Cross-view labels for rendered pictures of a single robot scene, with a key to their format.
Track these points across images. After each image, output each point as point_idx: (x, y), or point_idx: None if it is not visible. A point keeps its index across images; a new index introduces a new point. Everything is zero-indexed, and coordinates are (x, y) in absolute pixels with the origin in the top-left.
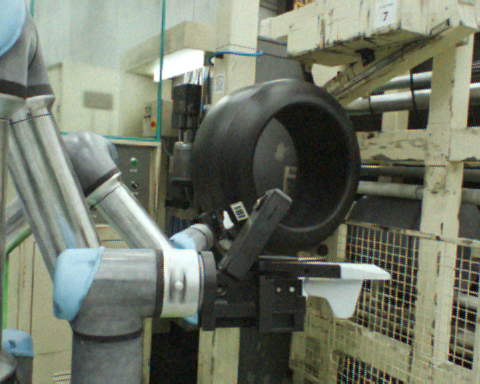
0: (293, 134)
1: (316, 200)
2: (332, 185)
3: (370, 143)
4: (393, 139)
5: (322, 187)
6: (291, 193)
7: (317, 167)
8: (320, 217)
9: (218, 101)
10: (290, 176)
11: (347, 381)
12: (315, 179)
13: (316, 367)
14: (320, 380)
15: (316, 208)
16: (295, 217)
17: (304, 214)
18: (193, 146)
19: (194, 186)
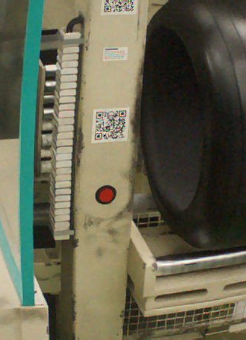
0: (160, 38)
1: (165, 118)
2: (187, 91)
3: (154, 4)
4: None
5: (167, 96)
6: (146, 124)
7: (156, 68)
8: (198, 146)
9: (116, 28)
10: (55, 83)
11: (185, 313)
12: (154, 86)
13: (126, 324)
14: (134, 333)
15: (176, 132)
16: (159, 159)
17: (163, 148)
18: (245, 153)
19: (243, 212)
